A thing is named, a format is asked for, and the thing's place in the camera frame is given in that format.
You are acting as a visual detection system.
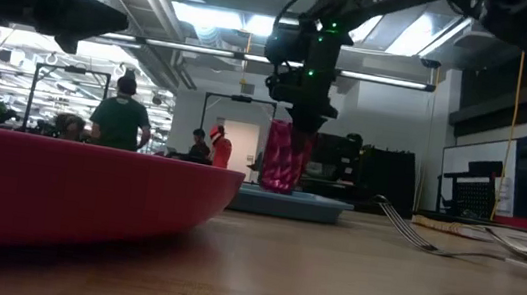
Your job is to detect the magenta faceted cup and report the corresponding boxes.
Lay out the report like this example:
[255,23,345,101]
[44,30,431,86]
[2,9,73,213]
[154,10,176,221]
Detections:
[258,118,318,198]

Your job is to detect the white door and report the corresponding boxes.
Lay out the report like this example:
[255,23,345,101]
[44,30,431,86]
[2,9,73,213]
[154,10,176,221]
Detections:
[216,119,262,184]

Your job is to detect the orange-handled metal fork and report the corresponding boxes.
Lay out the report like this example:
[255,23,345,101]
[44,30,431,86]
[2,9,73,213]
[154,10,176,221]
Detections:
[364,193,527,279]

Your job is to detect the yellow extension cable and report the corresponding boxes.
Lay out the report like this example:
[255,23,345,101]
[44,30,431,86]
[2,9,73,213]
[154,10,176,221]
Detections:
[488,49,527,224]

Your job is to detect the orange-handled metal spoon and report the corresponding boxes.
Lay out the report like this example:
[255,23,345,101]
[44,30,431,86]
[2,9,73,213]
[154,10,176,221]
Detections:
[480,226,527,261]

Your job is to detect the black perforated cart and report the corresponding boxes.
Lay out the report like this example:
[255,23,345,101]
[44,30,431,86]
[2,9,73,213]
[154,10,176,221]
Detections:
[433,153,506,223]

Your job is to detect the red round plate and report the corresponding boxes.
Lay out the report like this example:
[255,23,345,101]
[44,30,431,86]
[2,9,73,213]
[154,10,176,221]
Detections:
[0,126,248,282]

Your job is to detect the black equipment stack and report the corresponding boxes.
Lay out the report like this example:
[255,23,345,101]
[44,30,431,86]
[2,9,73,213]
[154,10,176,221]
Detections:
[302,127,422,219]

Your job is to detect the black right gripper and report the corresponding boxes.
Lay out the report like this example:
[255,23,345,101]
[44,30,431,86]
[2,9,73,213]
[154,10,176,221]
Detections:
[254,61,345,178]

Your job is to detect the black gantry frame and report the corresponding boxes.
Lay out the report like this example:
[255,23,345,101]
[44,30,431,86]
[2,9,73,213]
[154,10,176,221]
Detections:
[198,90,279,141]
[22,60,114,143]

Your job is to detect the white whiteboard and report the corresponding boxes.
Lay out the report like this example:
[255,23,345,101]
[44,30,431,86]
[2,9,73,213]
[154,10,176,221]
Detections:
[435,131,523,219]

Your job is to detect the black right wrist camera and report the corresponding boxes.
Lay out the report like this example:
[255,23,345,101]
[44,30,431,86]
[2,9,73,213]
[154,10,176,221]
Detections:
[262,21,306,70]

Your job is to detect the long ceiling light tube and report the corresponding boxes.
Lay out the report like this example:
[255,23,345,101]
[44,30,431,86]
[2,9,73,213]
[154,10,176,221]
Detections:
[97,30,439,94]

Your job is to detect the blue plastic tray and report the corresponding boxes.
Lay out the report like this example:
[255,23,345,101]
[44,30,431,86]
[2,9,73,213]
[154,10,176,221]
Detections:
[226,182,356,228]

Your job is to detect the beige folded napkin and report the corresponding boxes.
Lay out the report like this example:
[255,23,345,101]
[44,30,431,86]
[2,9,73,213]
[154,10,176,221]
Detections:
[408,213,527,249]

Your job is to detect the person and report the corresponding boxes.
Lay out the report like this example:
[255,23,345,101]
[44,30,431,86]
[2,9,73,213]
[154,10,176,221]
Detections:
[205,123,236,171]
[51,111,88,144]
[86,71,159,155]
[187,127,215,165]

